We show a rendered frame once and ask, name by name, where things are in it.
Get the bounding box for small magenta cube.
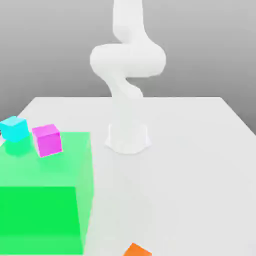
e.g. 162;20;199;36
31;123;63;158

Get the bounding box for small cyan cube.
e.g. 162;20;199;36
0;115;30;143

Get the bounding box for small orange cube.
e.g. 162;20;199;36
122;242;153;256

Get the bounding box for large green box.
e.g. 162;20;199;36
0;131;95;256

